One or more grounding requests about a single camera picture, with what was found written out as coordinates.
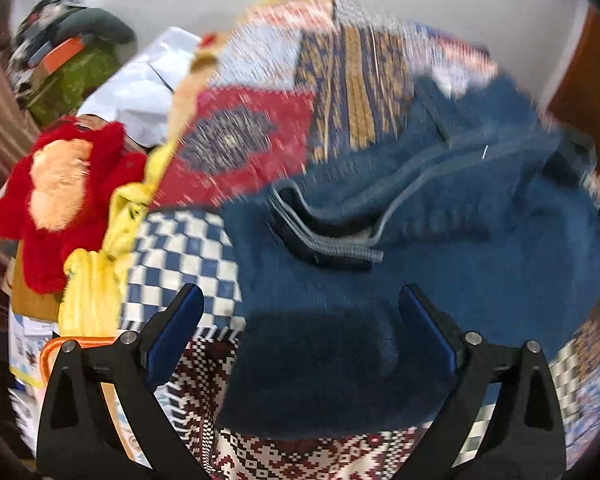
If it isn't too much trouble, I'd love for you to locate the white plastic bag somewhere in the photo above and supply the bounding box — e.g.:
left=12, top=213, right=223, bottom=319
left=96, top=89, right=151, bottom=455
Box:
left=77, top=27, right=207, bottom=149

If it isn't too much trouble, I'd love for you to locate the pile of clutter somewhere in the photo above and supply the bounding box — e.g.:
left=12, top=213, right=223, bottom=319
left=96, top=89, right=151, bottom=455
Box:
left=7, top=0, right=88, bottom=86

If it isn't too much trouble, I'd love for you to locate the grey pillow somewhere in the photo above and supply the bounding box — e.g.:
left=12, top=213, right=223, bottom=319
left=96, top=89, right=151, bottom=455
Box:
left=62, top=7, right=138, bottom=46

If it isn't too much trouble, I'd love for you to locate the blue denim jacket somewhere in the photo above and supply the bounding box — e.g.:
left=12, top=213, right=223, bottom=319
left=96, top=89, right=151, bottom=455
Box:
left=217, top=75, right=600, bottom=442

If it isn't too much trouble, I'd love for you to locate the orange box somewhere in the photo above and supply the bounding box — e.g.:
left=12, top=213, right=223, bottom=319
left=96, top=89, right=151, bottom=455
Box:
left=40, top=35, right=89, bottom=74

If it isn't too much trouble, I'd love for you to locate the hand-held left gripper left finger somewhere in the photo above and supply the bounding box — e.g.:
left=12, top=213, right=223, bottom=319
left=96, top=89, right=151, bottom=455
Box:
left=36, top=284, right=211, bottom=480

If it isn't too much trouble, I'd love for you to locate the orange strap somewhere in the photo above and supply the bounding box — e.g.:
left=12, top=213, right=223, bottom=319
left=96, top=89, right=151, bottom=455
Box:
left=40, top=335, right=117, bottom=392

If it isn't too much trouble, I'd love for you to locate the red plush toy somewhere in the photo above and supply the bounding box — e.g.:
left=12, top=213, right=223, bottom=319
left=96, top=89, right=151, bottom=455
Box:
left=0, top=117, right=149, bottom=296

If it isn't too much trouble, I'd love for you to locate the striped brown curtain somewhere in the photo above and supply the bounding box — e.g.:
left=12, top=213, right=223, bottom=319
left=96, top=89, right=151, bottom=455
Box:
left=0, top=25, right=42, bottom=321

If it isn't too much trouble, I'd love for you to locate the yellow blanket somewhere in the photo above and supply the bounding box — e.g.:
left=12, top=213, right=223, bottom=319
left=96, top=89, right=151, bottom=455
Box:
left=62, top=0, right=312, bottom=337

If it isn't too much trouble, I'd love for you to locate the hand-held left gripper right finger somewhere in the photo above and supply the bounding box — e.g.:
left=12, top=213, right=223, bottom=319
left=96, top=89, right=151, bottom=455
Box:
left=395, top=284, right=566, bottom=480

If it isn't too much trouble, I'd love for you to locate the patchwork quilt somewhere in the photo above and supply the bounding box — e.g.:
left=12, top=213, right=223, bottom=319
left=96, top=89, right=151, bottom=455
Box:
left=120, top=0, right=600, bottom=480

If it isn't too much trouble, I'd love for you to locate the mustard cloth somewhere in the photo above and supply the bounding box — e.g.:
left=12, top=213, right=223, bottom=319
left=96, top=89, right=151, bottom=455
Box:
left=10, top=255, right=64, bottom=322

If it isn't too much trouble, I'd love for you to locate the printed cartoon sheet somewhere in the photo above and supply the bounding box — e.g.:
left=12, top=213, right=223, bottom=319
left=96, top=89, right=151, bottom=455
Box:
left=7, top=305, right=156, bottom=466

